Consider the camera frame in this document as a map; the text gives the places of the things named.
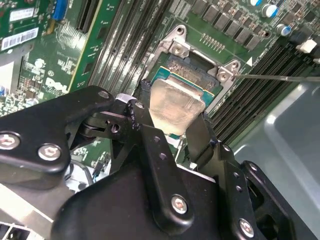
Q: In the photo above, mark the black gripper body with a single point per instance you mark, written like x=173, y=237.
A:
x=112, y=212

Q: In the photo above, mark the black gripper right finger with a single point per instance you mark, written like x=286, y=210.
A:
x=225, y=170

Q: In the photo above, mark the metal locking lever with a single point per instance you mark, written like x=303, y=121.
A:
x=275, y=78

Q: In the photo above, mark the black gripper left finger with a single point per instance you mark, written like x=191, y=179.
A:
x=37, y=130

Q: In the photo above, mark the silver CPU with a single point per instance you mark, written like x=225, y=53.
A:
x=175, y=107

